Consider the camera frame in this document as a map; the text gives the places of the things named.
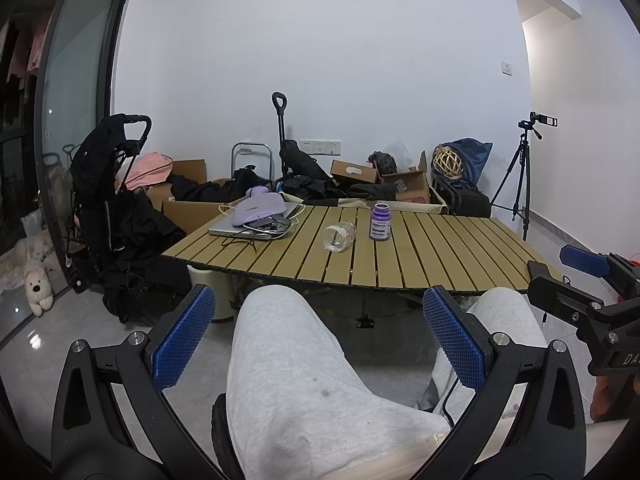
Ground grey case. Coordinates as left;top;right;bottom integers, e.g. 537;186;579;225
247;216;291;236

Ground grey folding cart frame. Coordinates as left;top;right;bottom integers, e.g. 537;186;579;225
230;142;275;184

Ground black jacket heap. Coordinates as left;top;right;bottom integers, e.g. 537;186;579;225
278;140;397;201

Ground dark bundle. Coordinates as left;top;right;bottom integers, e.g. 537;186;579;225
368;150;399;174

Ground person's leg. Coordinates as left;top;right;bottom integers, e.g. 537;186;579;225
418;287;549;413
226;284;452;480

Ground black pull handle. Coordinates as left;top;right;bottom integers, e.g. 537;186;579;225
271;91;290;181

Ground silver laptop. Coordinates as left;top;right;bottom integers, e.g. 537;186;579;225
208;211;302;240

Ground pile of black clothes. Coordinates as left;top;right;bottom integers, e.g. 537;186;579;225
169;165;275;204

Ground plain cardboard box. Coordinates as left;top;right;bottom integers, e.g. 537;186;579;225
171;159;208;184

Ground pink bag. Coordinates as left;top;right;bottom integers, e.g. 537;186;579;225
123;151;174;191

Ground purple pill bottle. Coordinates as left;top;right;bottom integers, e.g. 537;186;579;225
369;203;392;242

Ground white bin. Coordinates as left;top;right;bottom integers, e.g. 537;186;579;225
187;261;236;323

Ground person's left leg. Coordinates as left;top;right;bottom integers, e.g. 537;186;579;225
226;284;452;480

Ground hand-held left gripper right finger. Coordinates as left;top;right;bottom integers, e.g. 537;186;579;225
414;284;589;480

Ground clear plastic bottle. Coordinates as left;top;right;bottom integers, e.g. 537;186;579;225
322;220;358;254

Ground blue bag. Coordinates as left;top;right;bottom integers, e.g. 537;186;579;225
439;138;494;187

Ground black cable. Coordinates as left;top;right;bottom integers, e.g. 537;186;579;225
220;232;259;255

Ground wicker ball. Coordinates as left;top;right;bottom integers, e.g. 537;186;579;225
431;144;466;180

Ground white plush toy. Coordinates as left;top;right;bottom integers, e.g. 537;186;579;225
23;266;55;317

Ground black shoe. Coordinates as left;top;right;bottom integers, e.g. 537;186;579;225
210;393;247;480

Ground glass sliding door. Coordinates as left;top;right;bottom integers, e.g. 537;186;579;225
31;0;135;311

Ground black stroller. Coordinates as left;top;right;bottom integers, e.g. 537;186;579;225
67;114;189;324

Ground white cable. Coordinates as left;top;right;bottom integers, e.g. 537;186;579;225
217;203;307;234

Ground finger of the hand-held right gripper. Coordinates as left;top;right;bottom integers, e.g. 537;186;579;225
527;260;607;333
559;245;640;292

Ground cardboard box with red print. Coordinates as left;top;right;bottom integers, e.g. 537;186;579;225
378;152;432;204

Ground person's right leg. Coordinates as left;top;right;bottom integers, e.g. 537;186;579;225
418;287;549;413

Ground slatted wooden folding table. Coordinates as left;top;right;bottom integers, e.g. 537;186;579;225
160;204;578;331

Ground cardboard box with handle slot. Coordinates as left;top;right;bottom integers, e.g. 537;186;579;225
329;158;380;185

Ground black tripod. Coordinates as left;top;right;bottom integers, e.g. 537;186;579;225
489;129;544;242

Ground beige folding wagon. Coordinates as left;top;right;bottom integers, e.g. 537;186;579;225
278;191;451;216

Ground lavender pouch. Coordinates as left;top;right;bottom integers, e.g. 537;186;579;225
230;195;290;226

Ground wall socket strip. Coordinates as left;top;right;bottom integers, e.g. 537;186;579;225
298;139;343;155

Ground hanging clothes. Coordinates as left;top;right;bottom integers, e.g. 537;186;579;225
0;9;53;92

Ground large open cardboard box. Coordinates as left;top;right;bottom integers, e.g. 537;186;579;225
160;198;237;235

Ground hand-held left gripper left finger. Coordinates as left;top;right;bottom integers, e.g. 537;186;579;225
51;283;227;480

